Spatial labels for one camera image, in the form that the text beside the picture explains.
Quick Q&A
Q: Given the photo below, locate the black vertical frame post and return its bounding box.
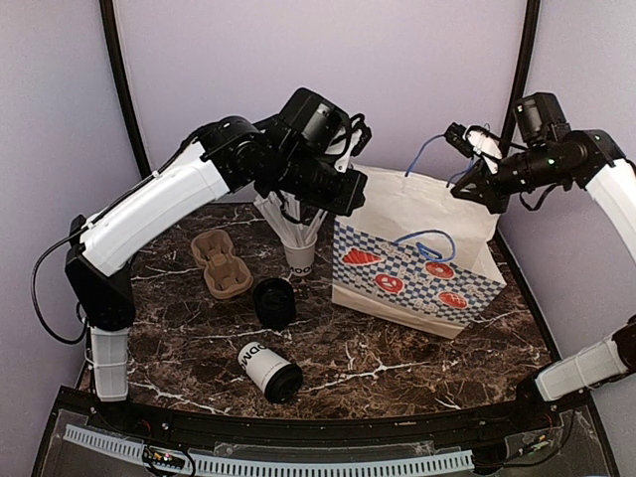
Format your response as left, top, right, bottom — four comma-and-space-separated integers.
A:
501, 0, 541, 156

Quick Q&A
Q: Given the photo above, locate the stack of black lids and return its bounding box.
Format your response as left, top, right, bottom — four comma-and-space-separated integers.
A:
252, 278, 296, 331

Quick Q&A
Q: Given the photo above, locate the black front rail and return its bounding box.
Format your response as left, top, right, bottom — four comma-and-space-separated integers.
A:
76, 393, 564, 448

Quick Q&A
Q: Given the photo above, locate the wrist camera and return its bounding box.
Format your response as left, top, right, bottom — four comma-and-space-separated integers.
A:
443, 122, 503, 174
331, 113, 373, 173

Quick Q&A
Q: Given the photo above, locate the brown cardboard cup carrier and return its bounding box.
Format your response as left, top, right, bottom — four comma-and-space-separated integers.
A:
191, 230, 253, 300

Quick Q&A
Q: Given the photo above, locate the white wrapped straws bundle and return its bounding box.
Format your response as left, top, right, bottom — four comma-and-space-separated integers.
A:
253, 192, 327, 247

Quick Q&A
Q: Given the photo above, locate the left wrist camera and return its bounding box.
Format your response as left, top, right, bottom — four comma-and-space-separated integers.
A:
331, 113, 373, 173

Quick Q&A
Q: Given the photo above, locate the white slotted cable duct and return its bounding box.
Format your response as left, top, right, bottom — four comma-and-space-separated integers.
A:
63, 424, 474, 476

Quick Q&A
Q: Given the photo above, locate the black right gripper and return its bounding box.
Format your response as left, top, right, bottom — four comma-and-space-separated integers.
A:
451, 143, 568, 214

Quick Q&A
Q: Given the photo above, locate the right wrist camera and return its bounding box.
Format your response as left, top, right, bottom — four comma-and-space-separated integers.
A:
443, 122, 503, 174

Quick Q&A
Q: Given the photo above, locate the blue checkered paper bag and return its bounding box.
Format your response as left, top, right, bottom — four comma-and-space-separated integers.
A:
332, 166, 506, 339

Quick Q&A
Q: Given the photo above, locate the black left frame post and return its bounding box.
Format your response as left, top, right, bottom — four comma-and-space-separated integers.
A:
98, 0, 151, 178

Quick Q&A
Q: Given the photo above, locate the black coffee lid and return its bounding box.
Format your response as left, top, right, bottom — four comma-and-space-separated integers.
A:
264, 364, 303, 403

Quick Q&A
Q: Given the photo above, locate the white paper coffee cup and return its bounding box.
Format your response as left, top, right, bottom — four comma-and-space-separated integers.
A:
238, 341, 289, 393

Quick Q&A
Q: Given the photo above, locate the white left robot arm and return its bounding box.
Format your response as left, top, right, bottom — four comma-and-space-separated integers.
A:
62, 87, 372, 433

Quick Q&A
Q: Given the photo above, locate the white cup holding straws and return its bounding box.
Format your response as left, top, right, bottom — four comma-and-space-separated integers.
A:
282, 236, 317, 277

